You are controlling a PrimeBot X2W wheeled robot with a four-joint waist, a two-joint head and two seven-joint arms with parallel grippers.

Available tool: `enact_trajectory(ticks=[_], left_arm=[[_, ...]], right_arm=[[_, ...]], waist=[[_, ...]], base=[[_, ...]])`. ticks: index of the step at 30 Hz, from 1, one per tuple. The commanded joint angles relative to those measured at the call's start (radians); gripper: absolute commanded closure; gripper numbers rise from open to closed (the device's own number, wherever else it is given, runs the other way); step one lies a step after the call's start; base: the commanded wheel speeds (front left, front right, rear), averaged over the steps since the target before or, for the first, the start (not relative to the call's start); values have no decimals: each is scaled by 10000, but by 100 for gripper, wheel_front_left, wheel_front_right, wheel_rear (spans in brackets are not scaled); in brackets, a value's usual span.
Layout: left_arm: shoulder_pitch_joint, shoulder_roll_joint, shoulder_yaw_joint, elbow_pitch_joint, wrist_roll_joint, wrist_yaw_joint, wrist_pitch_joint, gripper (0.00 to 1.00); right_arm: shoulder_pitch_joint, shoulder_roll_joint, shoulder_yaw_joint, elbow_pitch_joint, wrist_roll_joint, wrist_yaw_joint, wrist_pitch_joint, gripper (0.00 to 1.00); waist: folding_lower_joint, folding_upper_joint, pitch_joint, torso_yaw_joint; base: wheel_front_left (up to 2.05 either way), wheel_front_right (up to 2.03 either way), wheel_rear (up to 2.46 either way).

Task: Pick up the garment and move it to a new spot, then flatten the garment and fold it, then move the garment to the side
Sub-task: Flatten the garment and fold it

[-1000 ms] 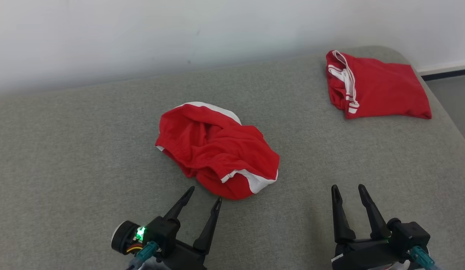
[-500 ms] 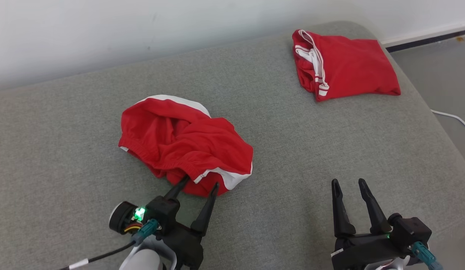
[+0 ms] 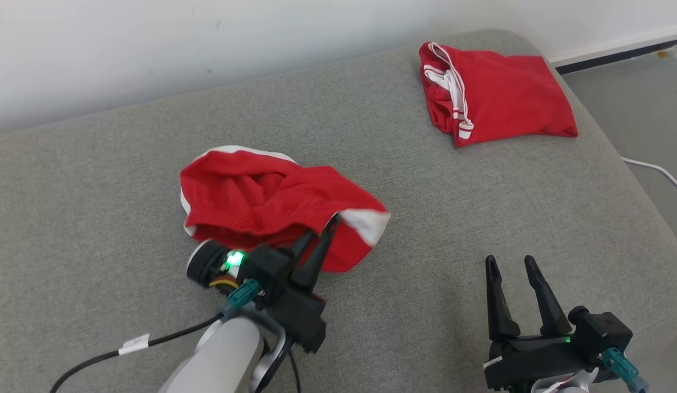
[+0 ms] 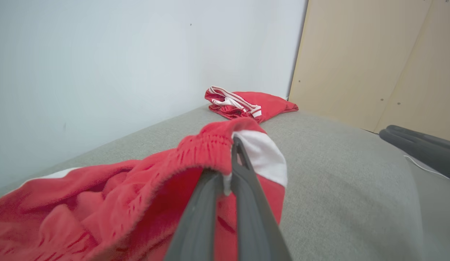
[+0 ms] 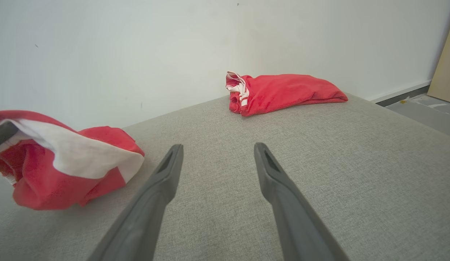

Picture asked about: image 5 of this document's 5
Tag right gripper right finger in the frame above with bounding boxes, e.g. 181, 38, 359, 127
254, 142, 351, 261

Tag red basketball jersey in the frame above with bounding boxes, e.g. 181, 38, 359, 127
226, 71, 348, 117

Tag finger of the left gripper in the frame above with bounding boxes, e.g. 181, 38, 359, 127
0, 121, 19, 150

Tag beige wooden panel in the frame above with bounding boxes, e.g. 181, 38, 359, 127
427, 11, 450, 105

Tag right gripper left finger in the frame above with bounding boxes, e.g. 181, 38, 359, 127
87, 144, 185, 261

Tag white wall baseboard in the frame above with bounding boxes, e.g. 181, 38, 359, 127
370, 79, 433, 107

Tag red shorts with white stripes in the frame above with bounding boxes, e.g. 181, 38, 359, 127
0, 110, 145, 211

